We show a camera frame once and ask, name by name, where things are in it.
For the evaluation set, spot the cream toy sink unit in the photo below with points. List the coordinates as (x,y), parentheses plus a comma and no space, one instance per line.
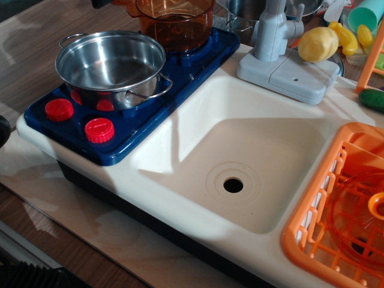
(226,170)

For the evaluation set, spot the silver steel pan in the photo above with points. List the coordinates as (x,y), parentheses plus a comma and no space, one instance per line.
(112,70)

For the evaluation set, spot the red stove knob left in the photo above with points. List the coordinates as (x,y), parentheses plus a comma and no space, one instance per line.
(59,110)

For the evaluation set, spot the orange transparent plastic pot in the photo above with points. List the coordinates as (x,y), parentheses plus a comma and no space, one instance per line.
(177,25)

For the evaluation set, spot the grey toy faucet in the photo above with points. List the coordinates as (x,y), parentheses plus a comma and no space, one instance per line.
(274,66)

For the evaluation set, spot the silver pot behind faucet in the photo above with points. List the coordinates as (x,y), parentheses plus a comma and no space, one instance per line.
(242,15)

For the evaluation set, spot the orange transparent lid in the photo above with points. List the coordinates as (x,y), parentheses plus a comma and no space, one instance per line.
(355,218)

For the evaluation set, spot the yellow toy banana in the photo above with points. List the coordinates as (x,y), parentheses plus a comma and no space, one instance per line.
(347,39)

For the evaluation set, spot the orange plastic rack frame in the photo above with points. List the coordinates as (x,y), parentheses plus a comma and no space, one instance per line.
(369,67)

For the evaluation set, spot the teal plastic cup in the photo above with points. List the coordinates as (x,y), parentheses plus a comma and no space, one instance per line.
(368,13)

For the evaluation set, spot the green toy cucumber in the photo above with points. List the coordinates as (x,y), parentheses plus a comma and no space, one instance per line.
(372,98)

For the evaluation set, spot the orange dish rack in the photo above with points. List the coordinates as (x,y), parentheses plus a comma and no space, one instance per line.
(306,240)

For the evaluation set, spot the yellow toy corn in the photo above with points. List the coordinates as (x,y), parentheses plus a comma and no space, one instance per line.
(365,36)

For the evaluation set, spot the red stove knob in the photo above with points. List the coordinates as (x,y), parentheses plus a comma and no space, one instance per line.
(99,130)
(59,110)

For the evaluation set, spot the blue toy stove top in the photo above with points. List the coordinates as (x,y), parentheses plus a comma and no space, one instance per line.
(188,70)

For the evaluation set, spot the red stove knob right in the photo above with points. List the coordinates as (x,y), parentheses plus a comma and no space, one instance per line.
(99,130)

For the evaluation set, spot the black ribbed object left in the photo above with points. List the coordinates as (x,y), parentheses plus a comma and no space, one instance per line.
(5,130)

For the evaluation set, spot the yellow toy potato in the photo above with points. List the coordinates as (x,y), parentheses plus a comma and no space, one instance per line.
(318,44)

